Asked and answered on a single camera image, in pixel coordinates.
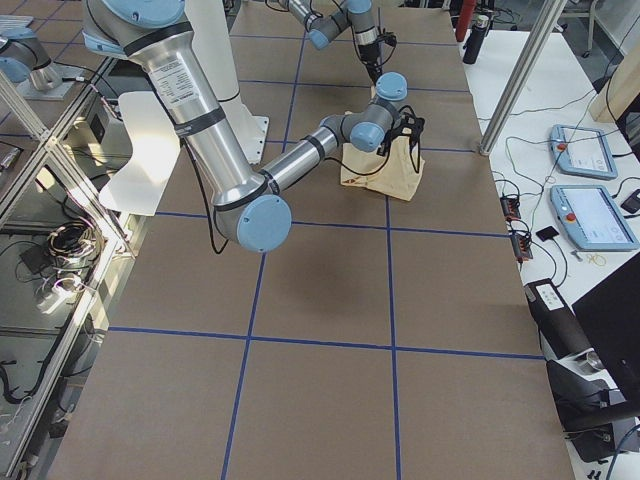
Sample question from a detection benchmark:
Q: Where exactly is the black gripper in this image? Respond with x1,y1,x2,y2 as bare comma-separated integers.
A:
358,42,383,85
380,121,400,155

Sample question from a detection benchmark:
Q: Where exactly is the cream long-sleeve printed shirt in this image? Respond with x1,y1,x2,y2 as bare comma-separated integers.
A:
339,137,425,202

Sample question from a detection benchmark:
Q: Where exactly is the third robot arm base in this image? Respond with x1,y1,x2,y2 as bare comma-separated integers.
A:
1,27,70,101

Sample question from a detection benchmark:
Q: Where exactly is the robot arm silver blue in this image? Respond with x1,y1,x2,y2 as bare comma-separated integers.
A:
277,0,383,84
83,1,407,252

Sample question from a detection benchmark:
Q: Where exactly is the black lidded bottle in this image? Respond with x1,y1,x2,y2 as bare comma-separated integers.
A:
462,15,490,65

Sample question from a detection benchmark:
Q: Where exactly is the red cylinder object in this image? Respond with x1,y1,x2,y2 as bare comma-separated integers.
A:
455,0,476,42

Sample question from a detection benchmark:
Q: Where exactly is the orange terminal block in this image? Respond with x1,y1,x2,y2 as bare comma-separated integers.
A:
510,231,533,264
500,195,521,221

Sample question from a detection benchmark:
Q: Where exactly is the small black square pad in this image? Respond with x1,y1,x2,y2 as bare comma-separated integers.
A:
535,226,559,242

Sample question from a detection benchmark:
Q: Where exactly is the upper blue teach pendant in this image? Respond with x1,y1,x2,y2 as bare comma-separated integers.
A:
550,124,618,180

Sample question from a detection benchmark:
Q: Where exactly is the blue teach pendant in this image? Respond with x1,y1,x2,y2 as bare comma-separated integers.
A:
550,124,618,180
550,185,639,252

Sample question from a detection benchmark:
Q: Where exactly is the lower blue teach pendant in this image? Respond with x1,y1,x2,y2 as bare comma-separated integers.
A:
550,185,639,252

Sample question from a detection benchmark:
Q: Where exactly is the white curved plastic sheet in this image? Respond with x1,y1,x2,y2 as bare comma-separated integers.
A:
99,91,180,216

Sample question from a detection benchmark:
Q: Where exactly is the black computer mouse right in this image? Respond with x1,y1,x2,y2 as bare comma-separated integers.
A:
621,189,640,215

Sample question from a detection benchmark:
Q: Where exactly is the black tube with label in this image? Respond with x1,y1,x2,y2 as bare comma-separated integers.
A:
524,279,593,359

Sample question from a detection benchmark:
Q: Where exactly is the black desk device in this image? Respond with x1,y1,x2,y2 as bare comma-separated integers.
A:
546,348,639,463

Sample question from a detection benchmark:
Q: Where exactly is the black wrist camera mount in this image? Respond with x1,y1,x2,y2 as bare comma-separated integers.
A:
397,104,426,151

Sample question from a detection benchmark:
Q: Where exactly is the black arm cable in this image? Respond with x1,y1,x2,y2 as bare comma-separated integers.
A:
327,107,426,176

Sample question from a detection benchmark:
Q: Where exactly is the aluminium frame post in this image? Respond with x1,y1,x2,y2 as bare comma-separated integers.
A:
478,0,567,156

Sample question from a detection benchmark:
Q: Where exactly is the coiled cable bundle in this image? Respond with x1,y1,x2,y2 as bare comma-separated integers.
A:
47,222,104,266

